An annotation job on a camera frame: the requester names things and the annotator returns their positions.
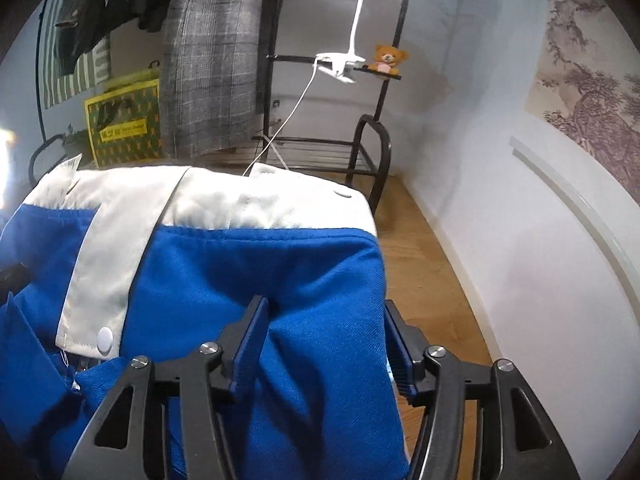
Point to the grey plaid hanging garment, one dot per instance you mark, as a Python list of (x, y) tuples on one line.
[(210, 60)]

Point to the brown teddy bear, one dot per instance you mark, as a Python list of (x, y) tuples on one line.
[(387, 59)]

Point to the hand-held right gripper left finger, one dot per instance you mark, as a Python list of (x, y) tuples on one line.
[(250, 340)]

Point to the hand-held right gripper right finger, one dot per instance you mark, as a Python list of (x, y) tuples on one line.
[(398, 355)]

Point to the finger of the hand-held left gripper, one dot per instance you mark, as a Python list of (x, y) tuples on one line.
[(12, 280)]

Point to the tree print wall poster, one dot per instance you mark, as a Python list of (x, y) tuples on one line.
[(590, 85)]

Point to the green striped hanging cloth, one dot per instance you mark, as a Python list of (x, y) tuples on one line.
[(55, 85)]

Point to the yellow patterned bag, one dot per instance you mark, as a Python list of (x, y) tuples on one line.
[(125, 130)]

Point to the white and blue jacket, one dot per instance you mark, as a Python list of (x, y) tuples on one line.
[(225, 260)]

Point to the black light stand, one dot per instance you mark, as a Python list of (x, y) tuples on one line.
[(40, 85)]

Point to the white clip lamp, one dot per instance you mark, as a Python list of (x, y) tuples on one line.
[(336, 67)]

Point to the dark hanging jacket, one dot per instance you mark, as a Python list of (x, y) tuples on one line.
[(75, 20)]

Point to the black metal garment rack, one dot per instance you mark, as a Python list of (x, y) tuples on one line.
[(282, 57)]

